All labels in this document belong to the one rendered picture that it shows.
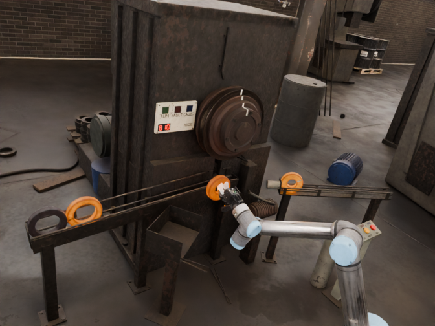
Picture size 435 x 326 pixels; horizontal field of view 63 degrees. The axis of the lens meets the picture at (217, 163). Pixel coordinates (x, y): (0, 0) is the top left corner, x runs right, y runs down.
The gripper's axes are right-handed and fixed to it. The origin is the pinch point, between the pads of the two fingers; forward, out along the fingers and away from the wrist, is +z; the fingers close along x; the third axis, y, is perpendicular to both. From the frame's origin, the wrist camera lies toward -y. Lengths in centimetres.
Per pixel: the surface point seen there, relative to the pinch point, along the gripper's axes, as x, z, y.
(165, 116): 21, 40, 22
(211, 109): -0.7, 29.1, 32.7
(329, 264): -80, -55, -48
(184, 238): 25.9, -15.1, -20.5
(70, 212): 78, 17, -17
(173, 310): 26, -31, -78
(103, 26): -153, 600, -191
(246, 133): -22.5, 16.5, 22.2
